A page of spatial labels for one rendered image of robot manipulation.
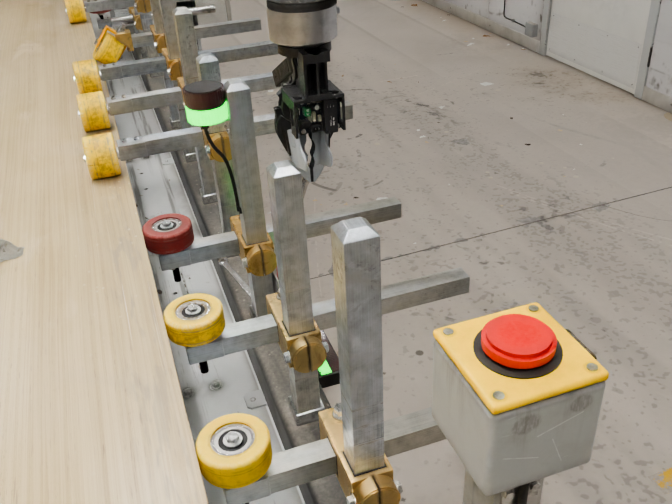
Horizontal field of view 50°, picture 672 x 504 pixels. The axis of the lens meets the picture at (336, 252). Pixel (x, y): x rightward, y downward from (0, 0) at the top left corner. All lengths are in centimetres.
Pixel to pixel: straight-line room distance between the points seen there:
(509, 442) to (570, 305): 216
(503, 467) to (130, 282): 77
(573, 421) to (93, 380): 64
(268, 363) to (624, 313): 159
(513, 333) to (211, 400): 92
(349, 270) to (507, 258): 214
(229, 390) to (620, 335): 149
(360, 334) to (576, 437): 31
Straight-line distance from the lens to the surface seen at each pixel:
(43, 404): 92
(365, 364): 71
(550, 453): 42
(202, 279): 157
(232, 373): 132
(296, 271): 93
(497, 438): 39
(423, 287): 108
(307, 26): 93
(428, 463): 197
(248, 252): 118
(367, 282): 65
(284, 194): 87
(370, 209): 128
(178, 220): 122
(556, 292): 260
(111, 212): 129
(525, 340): 40
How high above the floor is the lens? 148
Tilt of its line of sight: 32 degrees down
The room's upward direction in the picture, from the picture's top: 3 degrees counter-clockwise
